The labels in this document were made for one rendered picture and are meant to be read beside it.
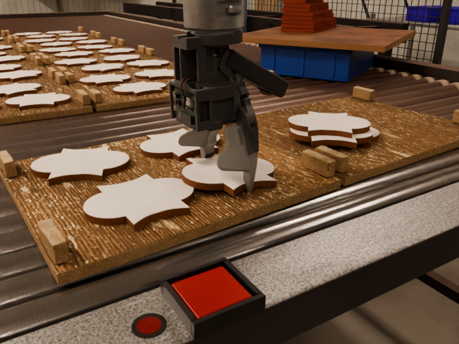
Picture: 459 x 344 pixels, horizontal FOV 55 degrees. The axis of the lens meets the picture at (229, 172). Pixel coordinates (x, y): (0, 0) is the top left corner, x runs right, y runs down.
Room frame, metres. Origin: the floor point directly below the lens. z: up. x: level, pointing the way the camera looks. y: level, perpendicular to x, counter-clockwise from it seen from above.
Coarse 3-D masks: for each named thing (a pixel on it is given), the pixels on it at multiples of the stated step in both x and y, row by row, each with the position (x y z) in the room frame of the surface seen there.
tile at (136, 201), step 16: (144, 176) 0.58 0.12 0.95; (112, 192) 0.53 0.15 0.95; (128, 192) 0.53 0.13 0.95; (144, 192) 0.53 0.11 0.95; (160, 192) 0.53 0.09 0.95; (176, 192) 0.53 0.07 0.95; (192, 192) 0.53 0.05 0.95; (96, 208) 0.48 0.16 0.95; (112, 208) 0.48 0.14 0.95; (128, 208) 0.48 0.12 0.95; (144, 208) 0.48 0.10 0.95; (160, 208) 0.48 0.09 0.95; (176, 208) 0.49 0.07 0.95; (96, 224) 0.46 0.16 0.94; (112, 224) 0.46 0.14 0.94; (128, 224) 0.46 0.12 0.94; (144, 224) 0.46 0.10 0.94
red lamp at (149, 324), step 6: (144, 318) 0.33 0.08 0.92; (150, 318) 0.33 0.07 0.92; (156, 318) 0.33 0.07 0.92; (138, 324) 0.32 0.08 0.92; (144, 324) 0.32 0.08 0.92; (150, 324) 0.32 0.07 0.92; (156, 324) 0.32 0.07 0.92; (138, 330) 0.31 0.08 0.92; (144, 330) 0.31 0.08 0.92; (150, 330) 0.31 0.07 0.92; (156, 330) 0.31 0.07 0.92
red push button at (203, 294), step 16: (208, 272) 0.38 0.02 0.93; (224, 272) 0.38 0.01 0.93; (176, 288) 0.35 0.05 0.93; (192, 288) 0.35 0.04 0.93; (208, 288) 0.35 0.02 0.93; (224, 288) 0.35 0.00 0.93; (240, 288) 0.35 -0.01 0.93; (192, 304) 0.33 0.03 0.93; (208, 304) 0.33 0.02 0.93; (224, 304) 0.33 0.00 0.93
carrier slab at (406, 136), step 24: (264, 120) 0.90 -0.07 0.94; (384, 120) 0.90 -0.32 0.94; (408, 120) 0.90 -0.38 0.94; (432, 120) 0.90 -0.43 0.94; (264, 144) 0.76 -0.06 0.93; (288, 144) 0.75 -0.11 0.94; (384, 144) 0.75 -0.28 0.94; (408, 144) 0.75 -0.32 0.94; (432, 144) 0.75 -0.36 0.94; (456, 144) 0.77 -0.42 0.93; (360, 168) 0.64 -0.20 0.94; (384, 168) 0.65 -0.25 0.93
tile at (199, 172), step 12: (216, 156) 0.64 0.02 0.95; (192, 168) 0.59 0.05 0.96; (204, 168) 0.59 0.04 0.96; (216, 168) 0.60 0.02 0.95; (264, 168) 0.61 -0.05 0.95; (192, 180) 0.55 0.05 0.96; (204, 180) 0.55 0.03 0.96; (216, 180) 0.55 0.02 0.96; (228, 180) 0.55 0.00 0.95; (240, 180) 0.56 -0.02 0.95; (264, 180) 0.56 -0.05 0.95; (276, 180) 0.57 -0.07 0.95; (228, 192) 0.53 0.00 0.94
